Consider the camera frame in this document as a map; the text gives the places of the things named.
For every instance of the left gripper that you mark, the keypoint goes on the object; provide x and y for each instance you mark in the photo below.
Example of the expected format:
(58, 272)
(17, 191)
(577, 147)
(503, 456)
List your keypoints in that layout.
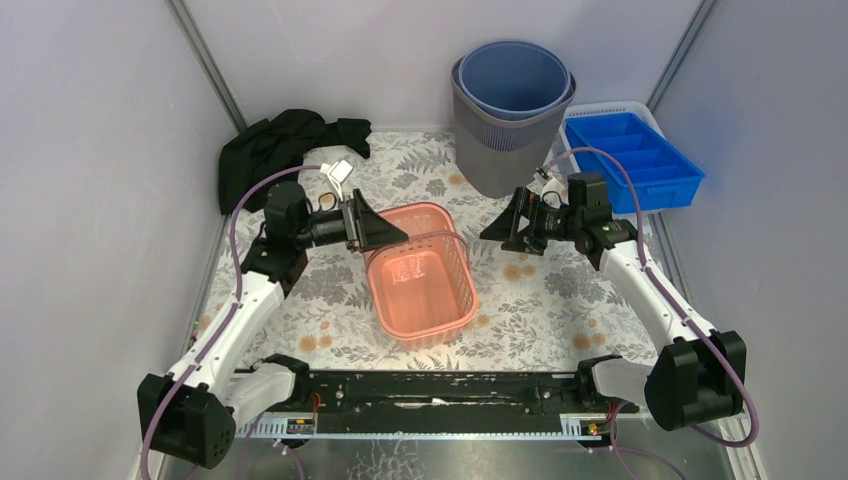
(355, 220)

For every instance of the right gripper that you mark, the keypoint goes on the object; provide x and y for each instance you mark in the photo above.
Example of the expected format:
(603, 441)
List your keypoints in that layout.
(505, 228)

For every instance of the pink plastic basket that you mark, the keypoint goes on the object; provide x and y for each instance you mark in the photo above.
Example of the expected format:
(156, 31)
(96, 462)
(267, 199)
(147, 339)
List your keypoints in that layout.
(423, 290)

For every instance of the blue divided plastic tray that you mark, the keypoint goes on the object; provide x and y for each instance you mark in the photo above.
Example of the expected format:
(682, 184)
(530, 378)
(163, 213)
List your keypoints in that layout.
(662, 176)

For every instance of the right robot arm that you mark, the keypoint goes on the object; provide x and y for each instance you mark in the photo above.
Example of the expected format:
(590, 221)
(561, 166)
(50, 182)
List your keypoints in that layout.
(699, 371)

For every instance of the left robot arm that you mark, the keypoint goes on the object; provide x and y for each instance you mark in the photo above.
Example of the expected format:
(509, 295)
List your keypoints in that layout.
(232, 331)

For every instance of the grey waste bin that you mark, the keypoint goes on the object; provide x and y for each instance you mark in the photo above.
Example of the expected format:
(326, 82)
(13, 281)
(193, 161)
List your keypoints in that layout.
(497, 156)

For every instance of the floral table mat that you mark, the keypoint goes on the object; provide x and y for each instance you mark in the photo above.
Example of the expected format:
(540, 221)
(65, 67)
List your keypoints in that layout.
(535, 313)

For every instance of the black cloth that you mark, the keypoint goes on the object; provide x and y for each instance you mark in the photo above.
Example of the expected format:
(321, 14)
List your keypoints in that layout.
(272, 145)

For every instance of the blue inner bucket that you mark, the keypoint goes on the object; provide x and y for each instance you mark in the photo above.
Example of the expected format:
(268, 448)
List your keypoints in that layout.
(514, 80)

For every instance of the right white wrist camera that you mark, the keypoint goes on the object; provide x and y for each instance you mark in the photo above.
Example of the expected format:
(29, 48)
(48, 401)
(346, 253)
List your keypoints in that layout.
(553, 191)

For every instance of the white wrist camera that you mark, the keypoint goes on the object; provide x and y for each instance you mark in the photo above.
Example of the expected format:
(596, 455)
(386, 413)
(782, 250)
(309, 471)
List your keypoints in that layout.
(336, 174)
(553, 191)

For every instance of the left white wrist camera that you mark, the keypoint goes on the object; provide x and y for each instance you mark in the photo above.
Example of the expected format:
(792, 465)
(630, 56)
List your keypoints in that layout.
(336, 174)

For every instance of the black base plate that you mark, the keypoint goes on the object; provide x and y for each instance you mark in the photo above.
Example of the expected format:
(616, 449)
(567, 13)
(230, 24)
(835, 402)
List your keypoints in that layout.
(440, 405)

